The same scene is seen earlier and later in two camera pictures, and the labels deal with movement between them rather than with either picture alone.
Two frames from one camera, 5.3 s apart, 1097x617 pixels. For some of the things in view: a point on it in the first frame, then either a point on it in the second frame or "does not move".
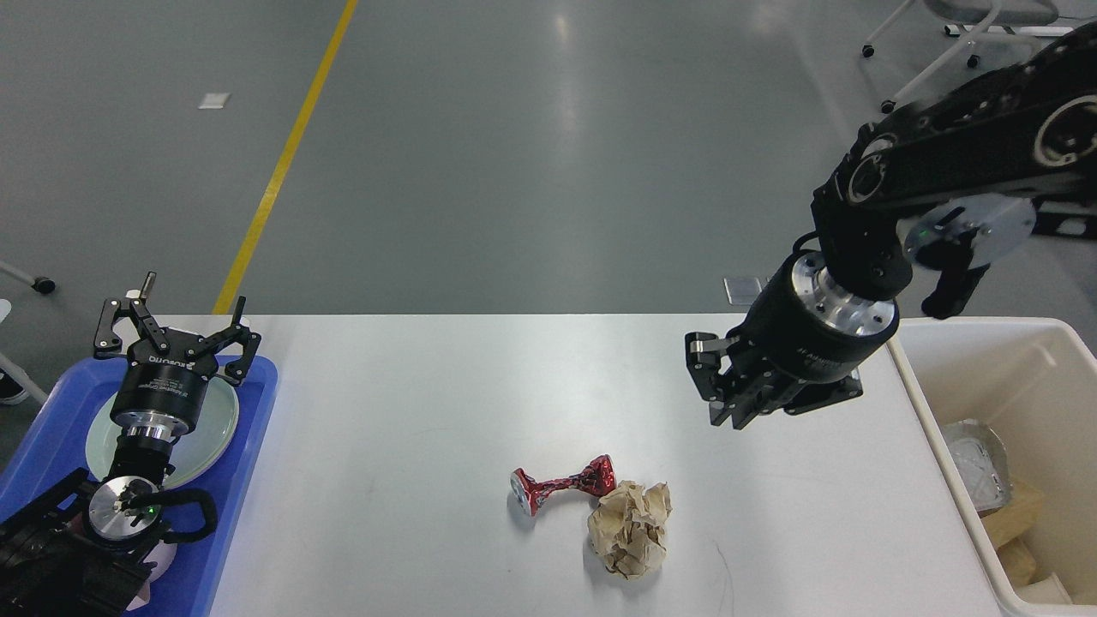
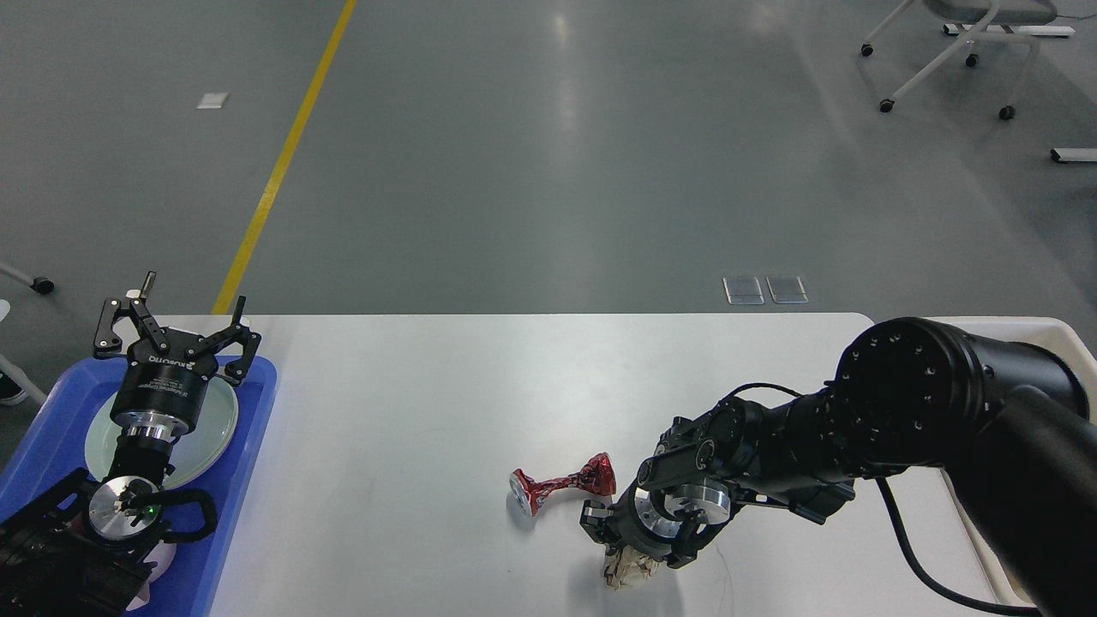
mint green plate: x=193 y=452 does not move
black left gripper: x=162 y=390 does not move
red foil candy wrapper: x=599 y=478 does not move
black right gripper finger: x=704 y=353 -> x=596 y=518
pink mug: x=164 y=554 does not move
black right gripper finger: x=815 y=394 -> x=683 y=554
